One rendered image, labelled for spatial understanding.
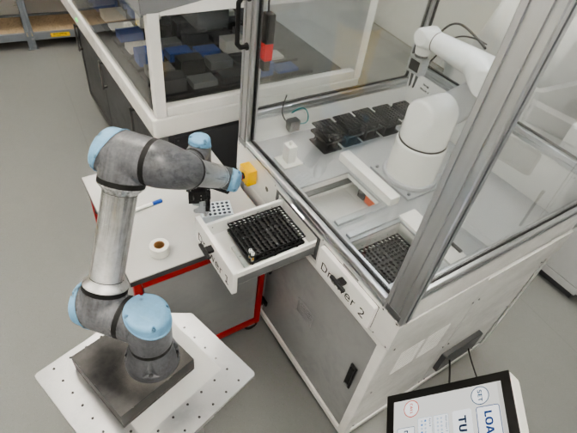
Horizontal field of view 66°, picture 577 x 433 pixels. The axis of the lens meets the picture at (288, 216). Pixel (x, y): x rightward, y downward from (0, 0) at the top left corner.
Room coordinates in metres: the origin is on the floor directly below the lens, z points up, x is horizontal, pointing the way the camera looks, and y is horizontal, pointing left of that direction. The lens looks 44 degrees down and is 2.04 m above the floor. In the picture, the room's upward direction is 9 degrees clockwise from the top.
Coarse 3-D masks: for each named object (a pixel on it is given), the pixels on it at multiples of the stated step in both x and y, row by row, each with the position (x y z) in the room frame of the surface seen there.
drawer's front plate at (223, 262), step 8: (200, 216) 1.10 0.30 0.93; (200, 224) 1.06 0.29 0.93; (200, 232) 1.06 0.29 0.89; (208, 232) 1.03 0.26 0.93; (200, 240) 1.07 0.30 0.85; (208, 240) 1.01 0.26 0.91; (216, 248) 0.97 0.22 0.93; (216, 256) 0.96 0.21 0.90; (224, 256) 0.94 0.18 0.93; (216, 264) 0.96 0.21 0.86; (224, 264) 0.92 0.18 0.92; (232, 264) 0.91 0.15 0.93; (224, 272) 0.92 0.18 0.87; (232, 272) 0.88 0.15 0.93; (224, 280) 0.92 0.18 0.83; (232, 280) 0.88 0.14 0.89; (232, 288) 0.87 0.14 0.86
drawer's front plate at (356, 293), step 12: (324, 252) 1.03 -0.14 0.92; (336, 264) 0.98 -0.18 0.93; (324, 276) 1.01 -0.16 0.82; (336, 276) 0.97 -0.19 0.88; (348, 276) 0.94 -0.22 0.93; (336, 288) 0.96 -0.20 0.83; (348, 288) 0.92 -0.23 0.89; (360, 288) 0.90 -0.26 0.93; (348, 300) 0.91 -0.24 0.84; (360, 300) 0.87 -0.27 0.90; (372, 300) 0.86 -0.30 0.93; (360, 312) 0.86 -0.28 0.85; (372, 312) 0.83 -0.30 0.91
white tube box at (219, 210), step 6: (210, 204) 1.30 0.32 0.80; (216, 204) 1.31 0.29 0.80; (222, 204) 1.32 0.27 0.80; (228, 204) 1.32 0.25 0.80; (210, 210) 1.27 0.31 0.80; (216, 210) 1.28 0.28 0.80; (222, 210) 1.28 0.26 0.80; (228, 210) 1.29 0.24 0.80; (204, 216) 1.23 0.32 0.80; (210, 216) 1.24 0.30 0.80; (216, 216) 1.25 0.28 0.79; (222, 216) 1.26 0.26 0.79; (204, 222) 1.23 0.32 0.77
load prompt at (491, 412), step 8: (480, 408) 0.46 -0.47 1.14; (488, 408) 0.45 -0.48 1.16; (496, 408) 0.45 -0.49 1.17; (480, 416) 0.44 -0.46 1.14; (488, 416) 0.44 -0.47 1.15; (496, 416) 0.43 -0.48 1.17; (480, 424) 0.42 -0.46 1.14; (488, 424) 0.42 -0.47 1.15; (496, 424) 0.42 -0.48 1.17; (480, 432) 0.41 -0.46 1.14; (488, 432) 0.40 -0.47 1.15; (496, 432) 0.40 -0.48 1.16
